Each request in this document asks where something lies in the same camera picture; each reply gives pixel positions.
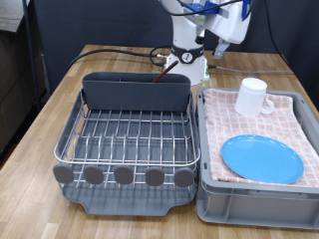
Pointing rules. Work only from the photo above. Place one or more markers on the dark grey cutlery holder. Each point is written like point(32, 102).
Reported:
point(133, 94)

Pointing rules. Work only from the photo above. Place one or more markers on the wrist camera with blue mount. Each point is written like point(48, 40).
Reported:
point(206, 6)

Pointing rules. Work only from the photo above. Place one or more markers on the dark metal frame post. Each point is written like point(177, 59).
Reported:
point(31, 49)

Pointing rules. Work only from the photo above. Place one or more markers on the grey plastic crate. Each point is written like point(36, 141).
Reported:
point(252, 209)

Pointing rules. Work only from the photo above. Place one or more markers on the blue plastic plate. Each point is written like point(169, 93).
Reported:
point(262, 159)

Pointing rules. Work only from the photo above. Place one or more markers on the gray dish drying rack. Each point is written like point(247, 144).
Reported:
point(133, 202)

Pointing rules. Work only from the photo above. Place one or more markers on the dark grey fabric backdrop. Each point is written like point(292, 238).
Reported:
point(99, 23)

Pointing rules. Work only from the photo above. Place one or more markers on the pink checked dish cloth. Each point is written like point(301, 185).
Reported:
point(226, 132)

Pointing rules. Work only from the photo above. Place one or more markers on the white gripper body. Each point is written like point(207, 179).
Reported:
point(229, 28)

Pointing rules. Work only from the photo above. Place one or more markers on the brown wooden spoon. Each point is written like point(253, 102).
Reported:
point(164, 71)

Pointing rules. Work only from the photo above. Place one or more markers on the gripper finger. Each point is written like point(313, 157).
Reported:
point(221, 49)
point(199, 40)

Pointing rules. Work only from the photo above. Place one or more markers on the white mug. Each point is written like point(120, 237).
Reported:
point(251, 98)

